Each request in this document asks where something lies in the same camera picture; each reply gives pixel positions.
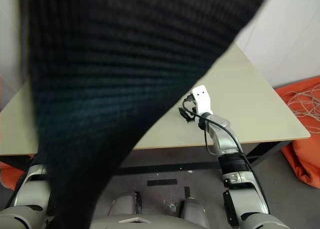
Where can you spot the orange beanbag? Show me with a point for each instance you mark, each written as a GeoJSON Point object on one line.
{"type": "Point", "coordinates": [10, 176]}
{"type": "Point", "coordinates": [305, 164]}

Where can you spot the black knitted fabric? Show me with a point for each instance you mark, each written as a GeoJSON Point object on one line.
{"type": "Point", "coordinates": [112, 76]}

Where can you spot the silver robot torso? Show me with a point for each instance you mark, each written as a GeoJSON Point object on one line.
{"type": "Point", "coordinates": [135, 221]}

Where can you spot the beige table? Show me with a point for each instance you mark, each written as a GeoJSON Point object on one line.
{"type": "Point", "coordinates": [162, 169]}

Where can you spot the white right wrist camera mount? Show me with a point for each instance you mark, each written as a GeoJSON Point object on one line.
{"type": "Point", "coordinates": [201, 99]}

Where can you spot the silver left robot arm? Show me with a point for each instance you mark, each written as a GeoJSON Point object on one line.
{"type": "Point", "coordinates": [35, 186]}

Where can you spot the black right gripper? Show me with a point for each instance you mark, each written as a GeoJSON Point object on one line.
{"type": "Point", "coordinates": [187, 114]}

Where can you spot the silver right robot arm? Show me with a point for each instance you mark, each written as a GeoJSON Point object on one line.
{"type": "Point", "coordinates": [220, 139]}

